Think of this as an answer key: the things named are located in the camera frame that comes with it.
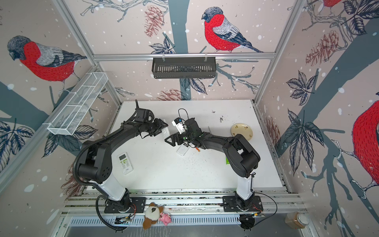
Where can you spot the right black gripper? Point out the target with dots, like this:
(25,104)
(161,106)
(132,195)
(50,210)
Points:
(181,140)

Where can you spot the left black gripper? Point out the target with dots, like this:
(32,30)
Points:
(159,122)

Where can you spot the white red remote control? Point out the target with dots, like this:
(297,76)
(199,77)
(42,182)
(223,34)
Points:
(182,150)

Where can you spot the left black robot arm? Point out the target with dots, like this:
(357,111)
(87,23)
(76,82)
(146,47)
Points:
(93,164)

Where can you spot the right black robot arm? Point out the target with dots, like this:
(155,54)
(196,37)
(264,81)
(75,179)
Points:
(242,157)

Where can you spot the cream ceramic plate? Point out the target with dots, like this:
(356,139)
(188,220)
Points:
(242,129)

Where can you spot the brown white plush dog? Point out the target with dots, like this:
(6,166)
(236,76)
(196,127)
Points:
(152,215)

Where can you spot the pink plush toy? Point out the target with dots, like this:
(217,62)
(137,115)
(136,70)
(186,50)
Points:
(165,218)

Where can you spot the amber plastic jar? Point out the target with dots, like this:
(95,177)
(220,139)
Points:
(297,220)

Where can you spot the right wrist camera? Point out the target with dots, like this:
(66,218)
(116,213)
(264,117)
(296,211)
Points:
(179,123)

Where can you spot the black wire wall basket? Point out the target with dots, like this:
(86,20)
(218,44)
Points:
(184,68)

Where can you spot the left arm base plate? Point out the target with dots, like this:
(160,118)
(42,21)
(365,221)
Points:
(128,205)

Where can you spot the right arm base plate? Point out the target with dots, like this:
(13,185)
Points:
(237,204)

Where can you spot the white wire wall basket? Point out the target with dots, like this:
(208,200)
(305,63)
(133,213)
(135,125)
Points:
(80,101)

